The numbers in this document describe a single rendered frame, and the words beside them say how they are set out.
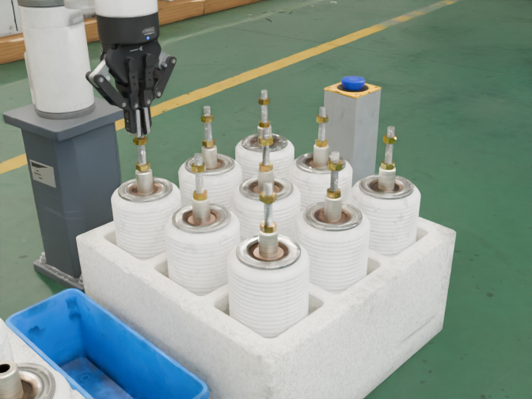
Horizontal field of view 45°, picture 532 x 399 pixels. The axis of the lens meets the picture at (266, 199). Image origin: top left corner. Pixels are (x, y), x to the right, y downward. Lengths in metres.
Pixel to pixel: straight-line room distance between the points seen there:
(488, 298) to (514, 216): 0.32
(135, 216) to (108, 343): 0.18
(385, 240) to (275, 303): 0.23
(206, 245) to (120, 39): 0.27
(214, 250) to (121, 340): 0.19
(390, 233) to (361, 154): 0.27
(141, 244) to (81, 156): 0.23
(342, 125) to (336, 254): 0.36
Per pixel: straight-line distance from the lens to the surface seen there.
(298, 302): 0.75
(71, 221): 1.11
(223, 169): 0.96
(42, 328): 0.97
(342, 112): 1.11
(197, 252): 0.80
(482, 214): 1.42
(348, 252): 0.81
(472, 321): 1.10
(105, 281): 0.94
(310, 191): 0.95
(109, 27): 0.81
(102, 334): 0.94
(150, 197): 0.89
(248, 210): 0.87
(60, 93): 1.06
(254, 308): 0.74
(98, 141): 1.08
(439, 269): 0.97
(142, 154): 0.89
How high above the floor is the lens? 0.65
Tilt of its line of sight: 27 degrees down
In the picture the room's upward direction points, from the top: 1 degrees counter-clockwise
